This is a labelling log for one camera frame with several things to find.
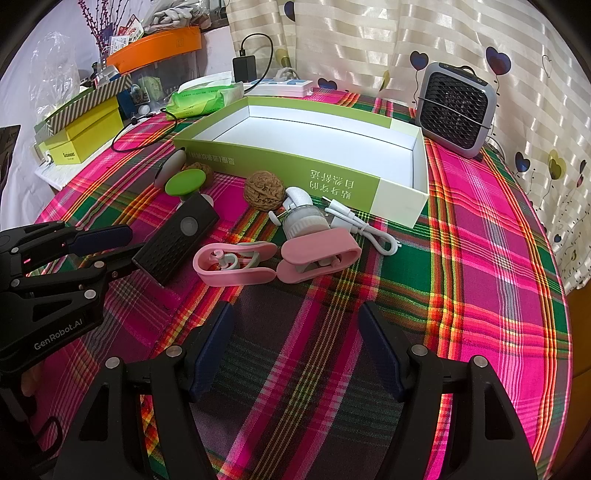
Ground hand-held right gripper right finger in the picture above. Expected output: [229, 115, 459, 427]
[358, 301, 540, 480]

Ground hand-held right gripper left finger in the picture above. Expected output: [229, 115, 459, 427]
[51, 301, 236, 480]

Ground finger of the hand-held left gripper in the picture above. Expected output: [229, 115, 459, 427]
[0, 247, 146, 308]
[0, 220, 136, 278]

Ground black rectangular device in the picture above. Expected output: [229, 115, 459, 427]
[132, 191, 220, 287]

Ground oval black white device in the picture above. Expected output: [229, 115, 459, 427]
[154, 148, 186, 188]

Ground green-capped white bottle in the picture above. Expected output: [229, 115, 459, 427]
[165, 168, 214, 212]

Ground brown walnut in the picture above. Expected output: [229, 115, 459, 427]
[243, 171, 278, 214]
[184, 158, 217, 191]

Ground pink folding plastic gadget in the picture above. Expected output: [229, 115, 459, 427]
[193, 227, 362, 288]

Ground white usb cable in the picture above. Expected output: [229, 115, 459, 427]
[323, 196, 402, 254]

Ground white clear plastic dispenser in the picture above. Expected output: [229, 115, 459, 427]
[270, 186, 332, 241]

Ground green and white cardboard box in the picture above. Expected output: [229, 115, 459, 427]
[173, 95, 429, 228]

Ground person's left hand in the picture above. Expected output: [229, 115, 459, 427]
[21, 364, 47, 391]

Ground white shelf board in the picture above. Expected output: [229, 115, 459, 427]
[31, 143, 100, 191]

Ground yellow-green cardboard box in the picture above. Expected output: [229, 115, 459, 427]
[38, 97, 124, 165]

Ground pink green plaid tablecloth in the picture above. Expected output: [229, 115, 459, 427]
[30, 88, 571, 480]

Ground green white striped box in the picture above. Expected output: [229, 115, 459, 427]
[34, 74, 132, 137]

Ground green tissue pack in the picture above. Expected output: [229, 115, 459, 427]
[165, 74, 245, 121]

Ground clear plastic bag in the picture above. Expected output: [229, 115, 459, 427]
[30, 32, 100, 100]

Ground clear plastic storage bin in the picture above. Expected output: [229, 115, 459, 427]
[115, 46, 208, 104]

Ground orange-lidded clear container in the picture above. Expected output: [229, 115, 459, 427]
[105, 25, 204, 75]

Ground brown wooden panel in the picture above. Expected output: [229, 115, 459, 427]
[566, 277, 591, 384]

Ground colourful card packets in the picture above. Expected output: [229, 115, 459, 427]
[108, 14, 149, 52]

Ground purple flower branches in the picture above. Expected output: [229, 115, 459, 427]
[76, 0, 121, 61]

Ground black power adapter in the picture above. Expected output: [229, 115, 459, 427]
[232, 55, 256, 84]

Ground white blue power strip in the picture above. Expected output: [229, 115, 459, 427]
[243, 76, 315, 99]

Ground grey mini heater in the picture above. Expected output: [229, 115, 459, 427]
[414, 62, 499, 159]

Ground cream striped heart curtain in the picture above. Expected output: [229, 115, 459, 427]
[226, 0, 591, 296]

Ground thin black cable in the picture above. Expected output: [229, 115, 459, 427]
[111, 107, 188, 153]

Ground white cord bundle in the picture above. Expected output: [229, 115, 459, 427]
[143, 0, 227, 33]

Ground black charger cable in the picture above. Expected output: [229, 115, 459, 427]
[239, 33, 274, 85]

